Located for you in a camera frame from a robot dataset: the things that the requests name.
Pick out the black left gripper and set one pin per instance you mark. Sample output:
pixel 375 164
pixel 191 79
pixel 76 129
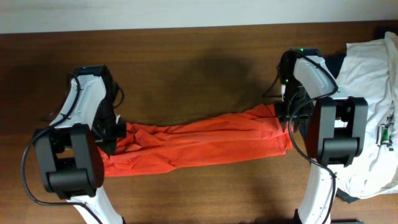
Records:
pixel 109 142

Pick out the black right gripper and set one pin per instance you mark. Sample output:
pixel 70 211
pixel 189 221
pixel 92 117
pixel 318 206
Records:
pixel 283 113

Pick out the orange soccer t-shirt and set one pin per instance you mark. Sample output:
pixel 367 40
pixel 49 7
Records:
pixel 228 138

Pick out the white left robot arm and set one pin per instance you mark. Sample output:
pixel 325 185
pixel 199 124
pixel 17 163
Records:
pixel 69 151

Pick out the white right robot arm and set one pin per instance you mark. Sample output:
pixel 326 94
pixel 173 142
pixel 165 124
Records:
pixel 331 121

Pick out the dark navy garment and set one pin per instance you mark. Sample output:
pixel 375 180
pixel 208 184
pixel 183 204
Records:
pixel 334 62

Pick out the white t-shirt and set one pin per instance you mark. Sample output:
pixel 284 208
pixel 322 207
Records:
pixel 369 70

